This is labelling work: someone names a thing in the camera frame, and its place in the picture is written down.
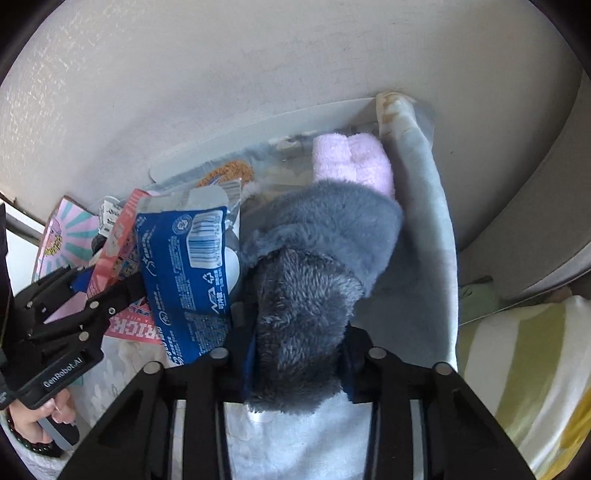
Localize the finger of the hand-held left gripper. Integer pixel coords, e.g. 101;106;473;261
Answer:
39;274;147;356
14;264;94;324

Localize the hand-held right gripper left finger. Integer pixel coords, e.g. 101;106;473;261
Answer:
58;322;259;480

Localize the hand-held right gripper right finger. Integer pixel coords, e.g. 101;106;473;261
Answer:
338;322;539;480

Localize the cardboard box with pink lining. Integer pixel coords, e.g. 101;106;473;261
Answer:
31;196;103;283

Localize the blue snack packet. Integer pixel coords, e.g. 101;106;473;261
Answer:
134;182;244;368

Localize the grey fluffy plush cloth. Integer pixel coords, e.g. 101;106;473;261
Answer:
238;179;406;414

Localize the pink towel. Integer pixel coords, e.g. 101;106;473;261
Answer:
312;132;396;198

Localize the person's left hand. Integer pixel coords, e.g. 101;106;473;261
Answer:
8;388;78;446

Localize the red snack packet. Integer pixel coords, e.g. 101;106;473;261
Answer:
88;188;161;343

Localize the white paper tag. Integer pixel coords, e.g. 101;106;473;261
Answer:
98;198;123;232

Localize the light blue floral cloth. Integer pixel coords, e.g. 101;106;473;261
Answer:
74;92;459;480

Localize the green item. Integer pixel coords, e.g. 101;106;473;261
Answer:
459;276;502;324

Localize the yellow patterned blanket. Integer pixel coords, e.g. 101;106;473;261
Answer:
457;295;591;480

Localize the orange round toy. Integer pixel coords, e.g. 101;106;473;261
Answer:
195;158;257;192

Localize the grey padded furniture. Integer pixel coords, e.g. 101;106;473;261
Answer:
455;88;591;302

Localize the dark bead bracelet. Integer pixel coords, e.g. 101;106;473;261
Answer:
2;408;64;459

